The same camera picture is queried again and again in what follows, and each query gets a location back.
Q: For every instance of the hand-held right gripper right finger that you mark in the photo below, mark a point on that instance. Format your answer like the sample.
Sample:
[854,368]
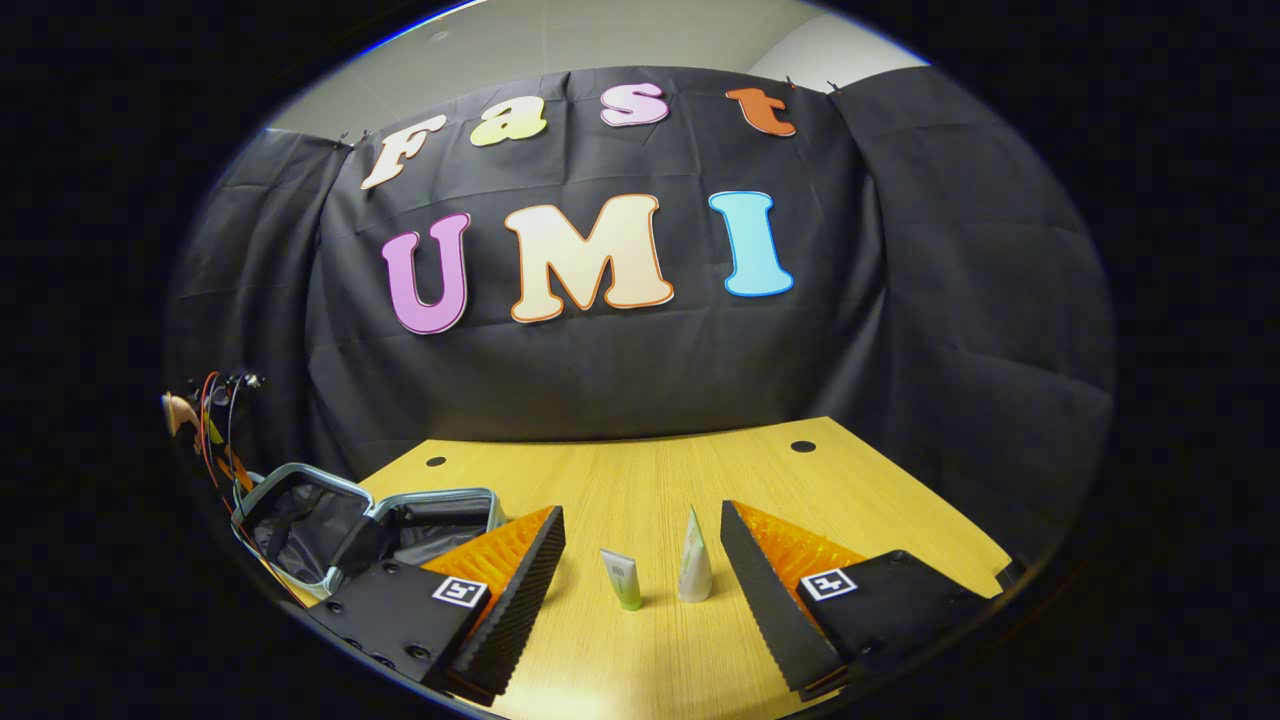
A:
[765,590]

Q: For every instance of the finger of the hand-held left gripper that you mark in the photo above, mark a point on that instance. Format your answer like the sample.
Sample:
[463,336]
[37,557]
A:
[238,468]

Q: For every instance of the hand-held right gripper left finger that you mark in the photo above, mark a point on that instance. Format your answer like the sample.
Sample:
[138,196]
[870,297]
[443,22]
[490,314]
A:
[525,600]

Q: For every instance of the white skin care tube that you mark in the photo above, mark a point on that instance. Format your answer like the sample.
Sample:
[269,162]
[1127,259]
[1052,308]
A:
[694,575]

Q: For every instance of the light blue suitcase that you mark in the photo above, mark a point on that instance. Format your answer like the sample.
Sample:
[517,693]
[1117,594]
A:
[300,525]

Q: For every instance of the green skin care tube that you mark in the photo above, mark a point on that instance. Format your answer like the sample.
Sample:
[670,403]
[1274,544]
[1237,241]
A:
[624,585]

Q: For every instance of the black backdrop cloth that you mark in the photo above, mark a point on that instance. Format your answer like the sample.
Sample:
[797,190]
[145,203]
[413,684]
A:
[640,370]

